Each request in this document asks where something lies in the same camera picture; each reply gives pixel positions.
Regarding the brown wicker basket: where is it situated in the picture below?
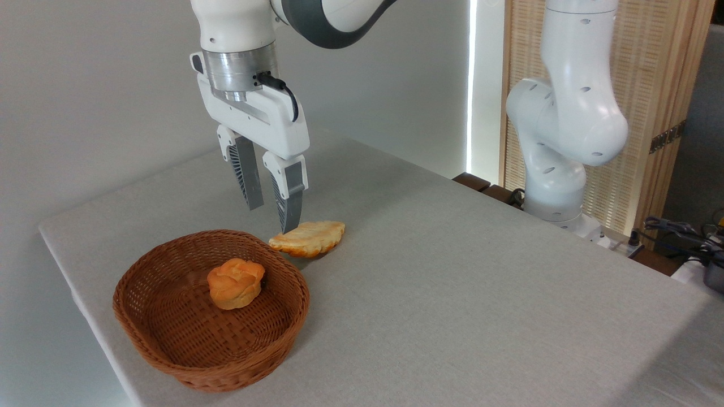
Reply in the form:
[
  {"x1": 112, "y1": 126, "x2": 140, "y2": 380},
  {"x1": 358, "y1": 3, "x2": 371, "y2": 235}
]
[{"x1": 113, "y1": 229, "x2": 311, "y2": 393}]

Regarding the dark brown wooden block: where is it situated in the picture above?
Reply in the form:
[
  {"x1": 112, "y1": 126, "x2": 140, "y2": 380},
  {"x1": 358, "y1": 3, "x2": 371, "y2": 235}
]
[
  {"x1": 481, "y1": 184, "x2": 527, "y2": 210},
  {"x1": 452, "y1": 172, "x2": 492, "y2": 193}
]

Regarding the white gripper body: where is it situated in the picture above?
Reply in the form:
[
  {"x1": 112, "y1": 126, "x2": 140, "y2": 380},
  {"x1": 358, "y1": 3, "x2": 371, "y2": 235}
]
[{"x1": 191, "y1": 53, "x2": 311, "y2": 161}]

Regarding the flat pale bread slice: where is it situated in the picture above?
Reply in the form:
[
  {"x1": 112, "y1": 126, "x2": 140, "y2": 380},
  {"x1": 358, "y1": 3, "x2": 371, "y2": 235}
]
[{"x1": 268, "y1": 220, "x2": 346, "y2": 259}]

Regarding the dark metal screen hinge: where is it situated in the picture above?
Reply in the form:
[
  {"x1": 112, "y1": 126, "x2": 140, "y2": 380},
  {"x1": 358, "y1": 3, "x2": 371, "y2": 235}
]
[{"x1": 649, "y1": 120, "x2": 687, "y2": 154}]

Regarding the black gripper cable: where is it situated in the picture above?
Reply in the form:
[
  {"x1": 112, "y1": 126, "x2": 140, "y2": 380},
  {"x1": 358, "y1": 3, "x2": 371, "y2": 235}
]
[{"x1": 255, "y1": 72, "x2": 299, "y2": 123}]

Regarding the round orange bread roll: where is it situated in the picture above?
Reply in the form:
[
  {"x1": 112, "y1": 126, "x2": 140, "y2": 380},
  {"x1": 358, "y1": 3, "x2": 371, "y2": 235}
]
[{"x1": 206, "y1": 258, "x2": 266, "y2": 311}]

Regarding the bundle of black cables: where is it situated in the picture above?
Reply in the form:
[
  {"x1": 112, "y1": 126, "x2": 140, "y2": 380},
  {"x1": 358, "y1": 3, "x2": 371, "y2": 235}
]
[{"x1": 629, "y1": 210, "x2": 724, "y2": 267}]

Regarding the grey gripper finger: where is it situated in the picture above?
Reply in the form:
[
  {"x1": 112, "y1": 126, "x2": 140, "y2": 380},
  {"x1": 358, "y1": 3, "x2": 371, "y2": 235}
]
[
  {"x1": 217, "y1": 125, "x2": 265, "y2": 211},
  {"x1": 262, "y1": 151, "x2": 309, "y2": 234}
]

